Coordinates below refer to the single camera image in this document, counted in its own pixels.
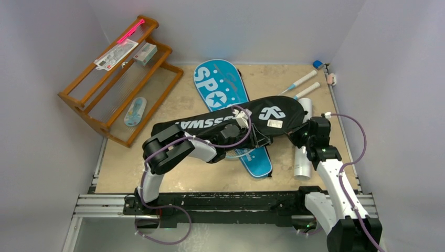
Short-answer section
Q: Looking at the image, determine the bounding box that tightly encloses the white shuttlecock tube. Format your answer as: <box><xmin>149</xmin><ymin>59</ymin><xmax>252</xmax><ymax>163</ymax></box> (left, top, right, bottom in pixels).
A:
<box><xmin>294</xmin><ymin>98</ymin><xmax>312</xmax><ymax>181</ymax></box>

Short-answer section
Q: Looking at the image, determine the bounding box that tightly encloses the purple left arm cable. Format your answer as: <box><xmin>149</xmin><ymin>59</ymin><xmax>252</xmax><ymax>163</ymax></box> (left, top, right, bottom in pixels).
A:
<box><xmin>139</xmin><ymin>104</ymin><xmax>253</xmax><ymax>209</ymax></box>

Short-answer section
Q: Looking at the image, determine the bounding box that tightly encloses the small blue block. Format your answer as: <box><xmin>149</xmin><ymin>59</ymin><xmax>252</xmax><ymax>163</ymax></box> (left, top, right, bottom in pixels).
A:
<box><xmin>312</xmin><ymin>60</ymin><xmax>325</xmax><ymax>70</ymax></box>

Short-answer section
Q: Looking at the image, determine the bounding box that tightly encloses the pink white clip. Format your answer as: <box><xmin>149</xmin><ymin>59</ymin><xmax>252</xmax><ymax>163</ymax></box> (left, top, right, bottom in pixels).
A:
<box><xmin>326</xmin><ymin>73</ymin><xmax>336</xmax><ymax>86</ymax></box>

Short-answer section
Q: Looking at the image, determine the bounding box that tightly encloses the blue racket cover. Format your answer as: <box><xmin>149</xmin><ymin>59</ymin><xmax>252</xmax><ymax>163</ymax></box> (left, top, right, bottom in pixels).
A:
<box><xmin>194</xmin><ymin>59</ymin><xmax>272</xmax><ymax>179</ymax></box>

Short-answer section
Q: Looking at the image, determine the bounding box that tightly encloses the wooden shelf rack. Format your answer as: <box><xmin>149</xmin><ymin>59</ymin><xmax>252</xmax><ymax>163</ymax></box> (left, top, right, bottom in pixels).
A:
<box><xmin>58</xmin><ymin>15</ymin><xmax>184</xmax><ymax>148</ymax></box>

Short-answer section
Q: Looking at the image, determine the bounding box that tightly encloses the black metal base frame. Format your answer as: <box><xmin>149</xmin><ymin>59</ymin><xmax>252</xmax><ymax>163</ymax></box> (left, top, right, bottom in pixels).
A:
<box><xmin>71</xmin><ymin>186</ymin><xmax>378</xmax><ymax>230</ymax></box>

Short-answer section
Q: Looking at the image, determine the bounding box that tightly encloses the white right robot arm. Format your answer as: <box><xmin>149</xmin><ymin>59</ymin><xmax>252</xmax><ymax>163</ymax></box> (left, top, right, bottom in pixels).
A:
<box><xmin>288</xmin><ymin>112</ymin><xmax>383</xmax><ymax>251</ymax></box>

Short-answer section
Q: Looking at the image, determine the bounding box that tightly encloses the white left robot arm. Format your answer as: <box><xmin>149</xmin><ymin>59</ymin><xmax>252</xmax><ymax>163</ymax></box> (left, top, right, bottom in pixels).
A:
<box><xmin>136</xmin><ymin>123</ymin><xmax>272</xmax><ymax>215</ymax></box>

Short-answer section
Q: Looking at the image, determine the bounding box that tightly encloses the blue white plastic packet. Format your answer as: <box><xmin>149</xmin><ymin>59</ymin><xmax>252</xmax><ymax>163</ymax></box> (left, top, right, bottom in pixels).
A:
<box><xmin>124</xmin><ymin>97</ymin><xmax>147</xmax><ymax>127</ymax></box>

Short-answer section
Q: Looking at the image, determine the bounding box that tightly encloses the black Crossway racket cover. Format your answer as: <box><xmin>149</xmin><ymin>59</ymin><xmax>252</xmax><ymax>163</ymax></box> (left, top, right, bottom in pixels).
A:
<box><xmin>151</xmin><ymin>96</ymin><xmax>304</xmax><ymax>145</ymax></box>

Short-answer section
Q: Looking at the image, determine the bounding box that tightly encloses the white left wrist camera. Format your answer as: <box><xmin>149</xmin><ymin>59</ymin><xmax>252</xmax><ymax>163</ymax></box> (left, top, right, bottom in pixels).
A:
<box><xmin>232</xmin><ymin>109</ymin><xmax>252</xmax><ymax>128</ymax></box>

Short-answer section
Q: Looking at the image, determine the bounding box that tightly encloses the clear stationery packet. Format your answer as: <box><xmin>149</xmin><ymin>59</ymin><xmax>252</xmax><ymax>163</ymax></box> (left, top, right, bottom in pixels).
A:
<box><xmin>94</xmin><ymin>39</ymin><xmax>139</xmax><ymax>71</ymax></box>

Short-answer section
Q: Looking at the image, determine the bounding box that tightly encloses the light blue badminton racket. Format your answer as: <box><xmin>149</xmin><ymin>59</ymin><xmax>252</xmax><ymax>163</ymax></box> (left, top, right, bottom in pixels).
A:
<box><xmin>226</xmin><ymin>82</ymin><xmax>321</xmax><ymax>159</ymax></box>
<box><xmin>280</xmin><ymin>70</ymin><xmax>317</xmax><ymax>95</ymax></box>

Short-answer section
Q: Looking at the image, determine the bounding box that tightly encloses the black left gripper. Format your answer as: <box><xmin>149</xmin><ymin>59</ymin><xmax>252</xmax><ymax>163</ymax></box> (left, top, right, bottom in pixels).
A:
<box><xmin>224</xmin><ymin>122</ymin><xmax>270</xmax><ymax>152</ymax></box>

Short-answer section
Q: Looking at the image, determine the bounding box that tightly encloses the small white box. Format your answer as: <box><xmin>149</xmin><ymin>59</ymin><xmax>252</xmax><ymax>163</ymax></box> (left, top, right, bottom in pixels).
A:
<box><xmin>133</xmin><ymin>43</ymin><xmax>157</xmax><ymax>66</ymax></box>

